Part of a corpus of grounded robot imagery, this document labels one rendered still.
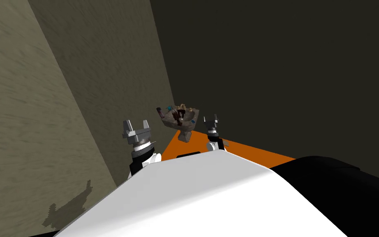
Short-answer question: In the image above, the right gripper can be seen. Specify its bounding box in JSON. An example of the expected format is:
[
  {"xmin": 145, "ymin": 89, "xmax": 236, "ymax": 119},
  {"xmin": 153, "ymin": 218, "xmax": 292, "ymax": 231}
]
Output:
[{"xmin": 203, "ymin": 114, "xmax": 219, "ymax": 132}]

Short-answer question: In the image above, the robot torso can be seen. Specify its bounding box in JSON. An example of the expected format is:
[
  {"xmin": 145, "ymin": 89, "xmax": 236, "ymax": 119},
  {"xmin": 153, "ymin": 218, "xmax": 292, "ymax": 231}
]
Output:
[{"xmin": 54, "ymin": 150, "xmax": 349, "ymax": 237}]

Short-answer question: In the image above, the brown pedestal sink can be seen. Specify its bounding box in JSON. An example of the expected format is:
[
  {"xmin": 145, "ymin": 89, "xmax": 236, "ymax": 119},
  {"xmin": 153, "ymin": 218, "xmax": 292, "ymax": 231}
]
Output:
[{"xmin": 156, "ymin": 103, "xmax": 200, "ymax": 143}]

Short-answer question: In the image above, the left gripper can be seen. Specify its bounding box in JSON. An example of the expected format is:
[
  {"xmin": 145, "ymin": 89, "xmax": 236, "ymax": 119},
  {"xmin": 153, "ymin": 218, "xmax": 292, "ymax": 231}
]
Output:
[{"xmin": 122, "ymin": 120, "xmax": 153, "ymax": 145}]

